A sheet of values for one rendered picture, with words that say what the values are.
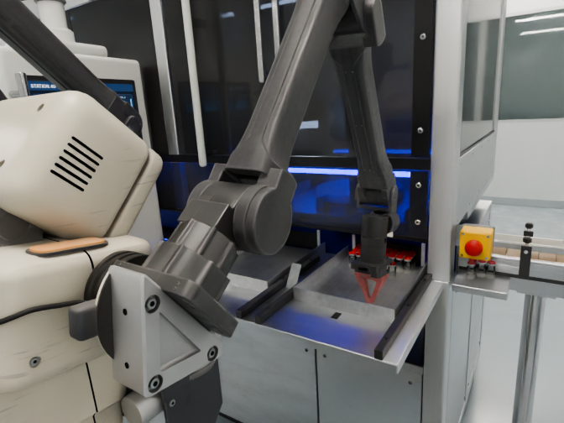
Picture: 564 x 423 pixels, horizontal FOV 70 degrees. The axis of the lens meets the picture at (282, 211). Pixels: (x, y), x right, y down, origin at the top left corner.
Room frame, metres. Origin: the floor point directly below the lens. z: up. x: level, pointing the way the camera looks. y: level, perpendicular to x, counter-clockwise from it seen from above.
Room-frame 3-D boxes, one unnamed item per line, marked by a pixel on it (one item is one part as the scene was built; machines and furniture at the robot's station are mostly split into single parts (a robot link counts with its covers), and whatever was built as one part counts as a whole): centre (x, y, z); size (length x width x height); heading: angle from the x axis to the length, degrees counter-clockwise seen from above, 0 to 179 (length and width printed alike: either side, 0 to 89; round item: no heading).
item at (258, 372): (1.95, 0.15, 0.44); 2.06 x 1.00 x 0.88; 57
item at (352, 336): (1.04, -0.04, 0.87); 0.70 x 0.48 x 0.02; 57
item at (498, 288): (0.99, -0.53, 0.87); 0.14 x 0.13 x 0.02; 147
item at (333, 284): (1.00, -0.22, 0.90); 0.34 x 0.26 x 0.04; 147
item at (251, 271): (1.19, 0.06, 0.90); 0.34 x 0.26 x 0.04; 147
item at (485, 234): (0.96, -0.49, 1.00); 0.08 x 0.07 x 0.07; 147
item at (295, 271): (0.97, 0.01, 0.91); 0.14 x 0.03 x 0.06; 147
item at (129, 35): (1.68, 0.62, 1.51); 0.49 x 0.01 x 0.59; 57
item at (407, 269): (1.09, -0.28, 0.91); 0.18 x 0.02 x 0.05; 56
